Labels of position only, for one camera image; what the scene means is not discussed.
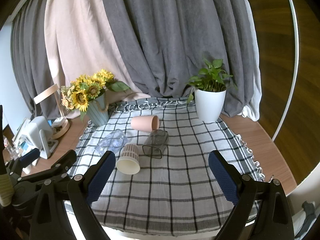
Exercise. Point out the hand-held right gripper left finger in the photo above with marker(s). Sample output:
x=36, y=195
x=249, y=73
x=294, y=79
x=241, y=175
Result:
x=100, y=177

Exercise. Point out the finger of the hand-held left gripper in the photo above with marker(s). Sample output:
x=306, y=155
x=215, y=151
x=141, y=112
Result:
x=29, y=156
x=63, y=161

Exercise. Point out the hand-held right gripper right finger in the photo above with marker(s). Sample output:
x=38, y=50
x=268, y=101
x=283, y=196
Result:
x=223, y=177

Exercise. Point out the patterned paper cup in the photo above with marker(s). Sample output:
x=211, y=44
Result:
x=129, y=155

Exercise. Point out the clear plastic cup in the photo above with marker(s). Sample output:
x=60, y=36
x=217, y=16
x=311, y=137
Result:
x=112, y=141

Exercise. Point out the grey transparent cup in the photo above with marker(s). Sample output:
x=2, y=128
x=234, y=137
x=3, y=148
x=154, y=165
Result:
x=155, y=142

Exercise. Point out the pink cup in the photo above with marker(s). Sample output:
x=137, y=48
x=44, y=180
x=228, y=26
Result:
x=142, y=123

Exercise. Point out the small clear bottles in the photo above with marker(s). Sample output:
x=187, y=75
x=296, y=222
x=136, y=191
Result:
x=11, y=151

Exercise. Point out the white desktop device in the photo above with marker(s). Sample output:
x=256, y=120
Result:
x=37, y=132

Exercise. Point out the teal ribbed vase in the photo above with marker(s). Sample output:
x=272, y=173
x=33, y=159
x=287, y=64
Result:
x=98, y=112

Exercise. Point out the black white checked tablecloth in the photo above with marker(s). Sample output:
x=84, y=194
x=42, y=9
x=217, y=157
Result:
x=162, y=185

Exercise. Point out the wooden desk lamp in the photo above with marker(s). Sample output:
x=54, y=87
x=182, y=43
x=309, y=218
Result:
x=46, y=93

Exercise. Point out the white ribbed plant pot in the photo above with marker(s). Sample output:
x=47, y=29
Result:
x=210, y=105

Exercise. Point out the artificial sunflower bouquet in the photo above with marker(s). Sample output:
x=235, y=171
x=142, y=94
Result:
x=83, y=90

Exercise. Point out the grey curtain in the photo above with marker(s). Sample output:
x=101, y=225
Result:
x=27, y=67
x=175, y=30

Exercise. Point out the dark grey cloth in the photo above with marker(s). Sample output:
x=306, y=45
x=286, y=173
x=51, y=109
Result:
x=308, y=212

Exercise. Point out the green leafy plant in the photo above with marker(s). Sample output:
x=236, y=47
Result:
x=212, y=77

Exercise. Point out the beige curtain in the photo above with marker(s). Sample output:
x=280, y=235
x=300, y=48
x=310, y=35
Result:
x=82, y=42

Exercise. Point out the white hoop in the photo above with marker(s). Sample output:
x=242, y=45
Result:
x=297, y=55

